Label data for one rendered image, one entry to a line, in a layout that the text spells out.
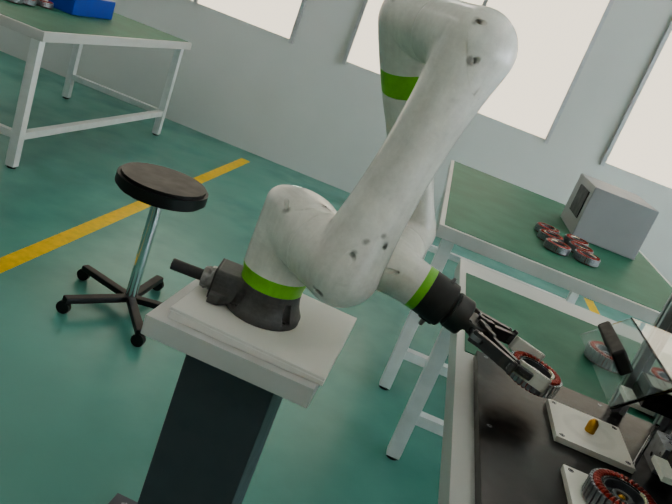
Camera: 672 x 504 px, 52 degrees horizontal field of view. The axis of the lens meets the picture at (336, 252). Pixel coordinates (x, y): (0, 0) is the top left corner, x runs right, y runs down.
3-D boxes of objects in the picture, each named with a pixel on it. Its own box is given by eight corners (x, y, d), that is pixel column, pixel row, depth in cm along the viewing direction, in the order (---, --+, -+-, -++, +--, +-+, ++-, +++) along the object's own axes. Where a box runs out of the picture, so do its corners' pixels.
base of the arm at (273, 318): (157, 289, 124) (167, 260, 122) (180, 262, 138) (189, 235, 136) (293, 340, 126) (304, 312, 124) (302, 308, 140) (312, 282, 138)
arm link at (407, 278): (342, 281, 134) (368, 246, 126) (365, 246, 143) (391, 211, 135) (402, 323, 134) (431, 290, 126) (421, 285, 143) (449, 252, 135)
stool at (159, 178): (31, 301, 253) (65, 159, 236) (100, 264, 300) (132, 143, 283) (165, 360, 249) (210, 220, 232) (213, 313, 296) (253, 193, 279)
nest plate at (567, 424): (553, 440, 125) (556, 435, 125) (545, 402, 139) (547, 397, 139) (632, 474, 124) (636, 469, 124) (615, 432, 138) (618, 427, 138)
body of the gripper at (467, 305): (438, 314, 139) (476, 340, 139) (436, 329, 131) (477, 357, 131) (461, 285, 137) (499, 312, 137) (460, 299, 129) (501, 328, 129)
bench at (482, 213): (368, 387, 284) (439, 223, 261) (407, 264, 459) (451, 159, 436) (623, 497, 276) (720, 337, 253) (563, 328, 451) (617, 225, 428)
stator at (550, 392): (503, 379, 130) (513, 364, 128) (501, 356, 140) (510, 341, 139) (556, 409, 129) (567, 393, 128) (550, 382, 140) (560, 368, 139)
